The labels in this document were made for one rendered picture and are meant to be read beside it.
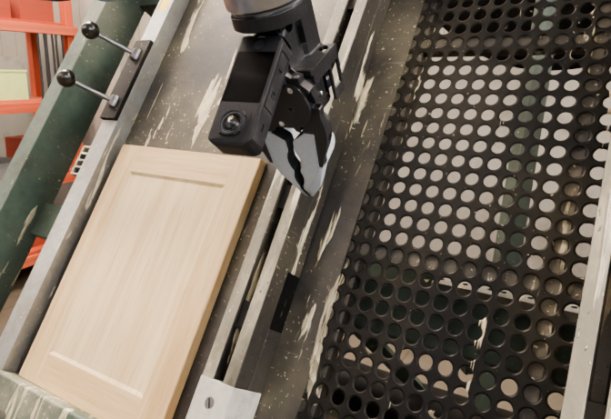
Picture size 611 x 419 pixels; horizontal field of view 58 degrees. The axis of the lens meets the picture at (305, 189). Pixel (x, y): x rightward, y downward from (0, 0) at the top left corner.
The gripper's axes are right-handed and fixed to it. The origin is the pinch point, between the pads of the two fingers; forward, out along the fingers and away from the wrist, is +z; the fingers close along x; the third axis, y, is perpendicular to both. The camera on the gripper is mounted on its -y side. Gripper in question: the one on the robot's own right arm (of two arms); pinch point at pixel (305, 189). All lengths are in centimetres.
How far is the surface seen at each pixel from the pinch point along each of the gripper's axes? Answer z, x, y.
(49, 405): 37, 48, -19
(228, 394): 27.0, 12.6, -12.2
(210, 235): 22.0, 29.4, 10.8
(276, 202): 13.9, 14.6, 12.5
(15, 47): 84, 416, 237
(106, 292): 30, 49, 0
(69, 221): 23, 65, 9
